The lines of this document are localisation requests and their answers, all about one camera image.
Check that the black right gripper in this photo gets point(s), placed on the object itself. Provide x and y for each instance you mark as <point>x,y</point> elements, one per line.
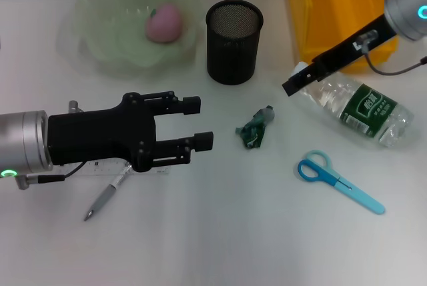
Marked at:
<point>350,47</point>

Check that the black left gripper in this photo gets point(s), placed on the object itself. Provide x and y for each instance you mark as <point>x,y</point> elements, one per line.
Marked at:
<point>96,132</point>

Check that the clear green-label water bottle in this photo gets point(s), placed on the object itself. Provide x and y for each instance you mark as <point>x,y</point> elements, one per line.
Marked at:
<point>360,106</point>

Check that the green plastic wrapper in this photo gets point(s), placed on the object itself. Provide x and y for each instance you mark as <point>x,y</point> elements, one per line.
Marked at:
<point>255,129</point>

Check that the pink toy peach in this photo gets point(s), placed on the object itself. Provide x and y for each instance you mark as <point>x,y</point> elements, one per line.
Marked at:
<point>165,24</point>

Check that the black mesh pen holder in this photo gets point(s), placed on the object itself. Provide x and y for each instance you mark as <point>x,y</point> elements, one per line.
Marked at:
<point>231,56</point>

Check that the transparent plastic ruler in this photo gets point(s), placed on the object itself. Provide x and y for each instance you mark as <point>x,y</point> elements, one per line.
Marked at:
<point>106,168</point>

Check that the blue scissors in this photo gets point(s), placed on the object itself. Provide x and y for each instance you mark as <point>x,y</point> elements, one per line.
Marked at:
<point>315,167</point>

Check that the grey ballpoint pen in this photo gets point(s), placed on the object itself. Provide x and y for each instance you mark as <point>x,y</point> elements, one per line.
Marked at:
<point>103,197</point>

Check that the green translucent fruit bowl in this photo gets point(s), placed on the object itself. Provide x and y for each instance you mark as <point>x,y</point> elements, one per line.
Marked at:
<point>110,36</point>

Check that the yellow plastic bin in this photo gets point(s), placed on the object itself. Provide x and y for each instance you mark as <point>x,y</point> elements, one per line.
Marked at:
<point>333,9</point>

